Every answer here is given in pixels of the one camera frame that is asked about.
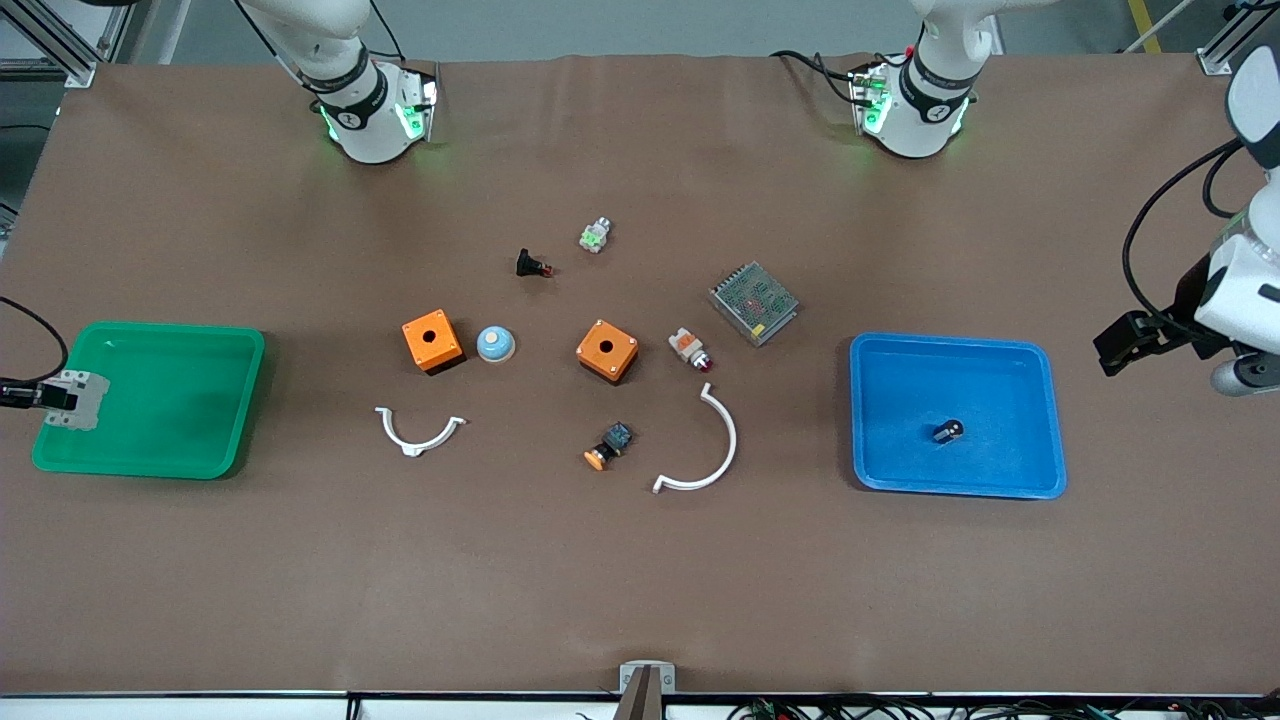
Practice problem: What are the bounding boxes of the white red circuit breaker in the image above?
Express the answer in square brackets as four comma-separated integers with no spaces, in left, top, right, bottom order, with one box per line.
[38,369,112,432]

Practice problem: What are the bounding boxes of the green plastic tray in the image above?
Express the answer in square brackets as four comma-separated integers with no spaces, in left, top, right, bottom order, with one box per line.
[31,320,267,481]

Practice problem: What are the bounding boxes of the blue plastic tray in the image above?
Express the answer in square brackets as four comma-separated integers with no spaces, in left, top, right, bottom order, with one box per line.
[849,332,1068,500]

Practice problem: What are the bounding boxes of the silver mesh power supply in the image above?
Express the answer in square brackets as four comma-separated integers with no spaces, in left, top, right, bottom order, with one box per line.
[708,261,800,348]

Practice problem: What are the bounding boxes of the small white pipe clamp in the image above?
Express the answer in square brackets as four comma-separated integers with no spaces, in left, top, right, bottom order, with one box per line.
[374,405,468,458]

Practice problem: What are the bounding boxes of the orange button box with hole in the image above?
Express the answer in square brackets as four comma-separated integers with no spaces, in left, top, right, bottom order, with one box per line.
[402,309,466,376]
[575,319,640,385]

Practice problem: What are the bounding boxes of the large white arc clamp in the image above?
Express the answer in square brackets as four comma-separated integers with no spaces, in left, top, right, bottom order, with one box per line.
[652,383,739,495]

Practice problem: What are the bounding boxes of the red indicator lamp orange body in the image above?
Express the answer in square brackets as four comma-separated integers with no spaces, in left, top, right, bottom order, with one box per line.
[668,326,714,374]

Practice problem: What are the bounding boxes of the brown table mat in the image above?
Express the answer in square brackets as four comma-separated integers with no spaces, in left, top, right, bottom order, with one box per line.
[0,52,1280,696]

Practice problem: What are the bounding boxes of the orange mushroom push button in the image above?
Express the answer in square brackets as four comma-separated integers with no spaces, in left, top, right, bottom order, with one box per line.
[584,421,635,472]

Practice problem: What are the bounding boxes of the aluminium frame profile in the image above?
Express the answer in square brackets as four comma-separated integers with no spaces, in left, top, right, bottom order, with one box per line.
[1198,0,1266,77]
[0,0,99,89]
[98,0,137,63]

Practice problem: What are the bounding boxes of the black arm base cables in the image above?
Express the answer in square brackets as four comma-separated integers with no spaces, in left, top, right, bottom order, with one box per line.
[770,48,867,107]

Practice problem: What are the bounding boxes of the black cable bundle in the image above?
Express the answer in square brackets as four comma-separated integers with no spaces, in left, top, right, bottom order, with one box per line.
[725,695,1280,720]

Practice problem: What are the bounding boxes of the grey metal bracket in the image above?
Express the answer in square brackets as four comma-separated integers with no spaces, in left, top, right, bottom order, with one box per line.
[619,661,677,694]

